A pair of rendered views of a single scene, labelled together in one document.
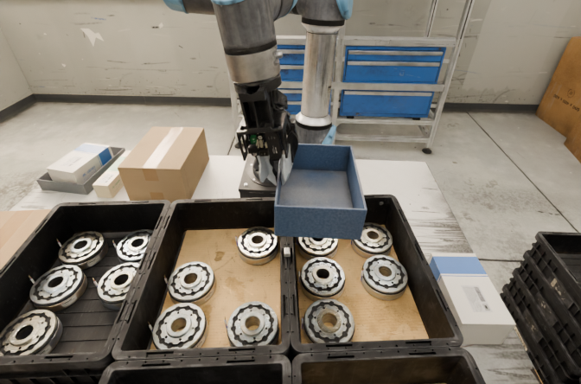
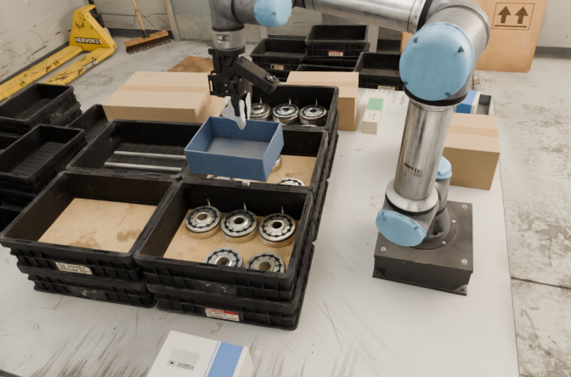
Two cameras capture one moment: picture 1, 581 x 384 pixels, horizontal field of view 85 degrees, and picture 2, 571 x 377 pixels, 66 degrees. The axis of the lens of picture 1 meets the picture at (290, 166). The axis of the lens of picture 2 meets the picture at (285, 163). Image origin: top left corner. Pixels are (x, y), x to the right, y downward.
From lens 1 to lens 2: 125 cm
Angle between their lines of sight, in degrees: 82
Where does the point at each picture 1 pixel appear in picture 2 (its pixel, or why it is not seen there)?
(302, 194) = (245, 150)
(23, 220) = (346, 87)
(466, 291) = (194, 355)
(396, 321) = not seen: hidden behind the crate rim
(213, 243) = (303, 171)
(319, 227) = (200, 146)
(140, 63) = not seen: outside the picture
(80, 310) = not seen: hidden behind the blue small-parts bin
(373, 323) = (194, 251)
